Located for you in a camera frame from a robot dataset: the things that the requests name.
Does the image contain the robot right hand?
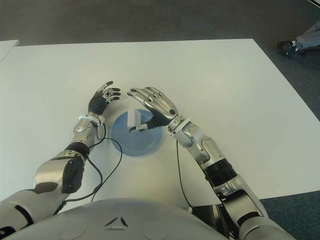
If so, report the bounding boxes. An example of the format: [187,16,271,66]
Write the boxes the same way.
[126,86,179,133]

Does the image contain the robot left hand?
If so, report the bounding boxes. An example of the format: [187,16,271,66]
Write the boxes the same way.
[87,80,122,117]

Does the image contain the white charger plug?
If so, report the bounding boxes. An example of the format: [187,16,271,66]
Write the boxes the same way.
[126,108,142,128]

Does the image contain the blue plate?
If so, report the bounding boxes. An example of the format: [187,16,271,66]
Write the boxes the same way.
[110,109,163,158]

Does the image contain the white side table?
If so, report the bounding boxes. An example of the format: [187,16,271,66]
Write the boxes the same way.
[0,39,21,63]

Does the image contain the black base block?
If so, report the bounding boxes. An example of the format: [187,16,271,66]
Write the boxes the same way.
[191,203,226,236]

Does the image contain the silver robot torso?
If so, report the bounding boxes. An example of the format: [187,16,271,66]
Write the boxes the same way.
[23,197,227,240]

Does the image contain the grey trouser leg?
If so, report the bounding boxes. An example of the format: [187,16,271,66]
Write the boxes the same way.
[294,23,320,53]

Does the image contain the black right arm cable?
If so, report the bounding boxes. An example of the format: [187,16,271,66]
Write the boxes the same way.
[175,139,193,210]

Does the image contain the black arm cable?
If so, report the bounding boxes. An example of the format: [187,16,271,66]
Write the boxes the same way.
[53,124,123,213]
[175,139,193,210]

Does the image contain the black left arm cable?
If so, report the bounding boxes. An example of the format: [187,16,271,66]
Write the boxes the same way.
[53,124,123,213]

